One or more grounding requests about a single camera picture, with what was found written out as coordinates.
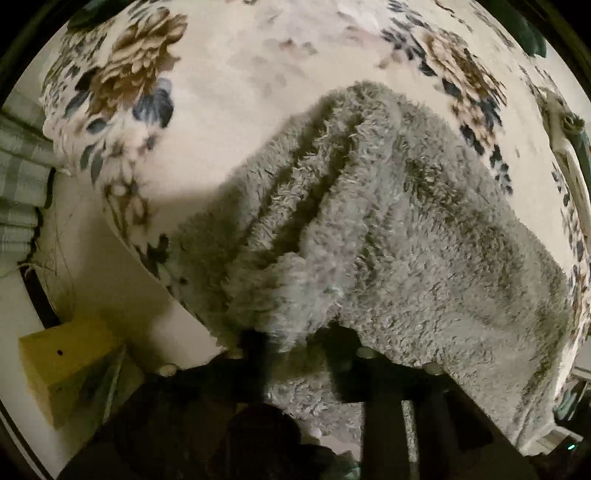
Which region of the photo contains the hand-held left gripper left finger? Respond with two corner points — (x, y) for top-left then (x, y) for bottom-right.
(99, 327), (278, 480)

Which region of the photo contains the grey plaid cloth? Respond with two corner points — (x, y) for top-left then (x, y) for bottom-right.
(0, 105), (57, 278)

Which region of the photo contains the floral printed blanket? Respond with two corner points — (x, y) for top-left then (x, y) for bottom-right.
(39, 0), (591, 418)

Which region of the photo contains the yellow box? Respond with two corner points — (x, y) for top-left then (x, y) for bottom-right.
(18, 318), (145, 431)

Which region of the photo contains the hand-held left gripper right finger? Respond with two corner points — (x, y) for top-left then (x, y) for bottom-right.
(322, 323), (497, 480)

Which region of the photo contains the beige strap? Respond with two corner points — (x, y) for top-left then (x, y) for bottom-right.
(539, 87), (591, 224)

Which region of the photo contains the dark green cloth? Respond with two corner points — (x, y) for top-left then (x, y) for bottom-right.
(516, 17), (551, 59)

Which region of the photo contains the grey fluffy blanket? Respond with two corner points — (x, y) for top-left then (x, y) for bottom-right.
(174, 80), (576, 455)

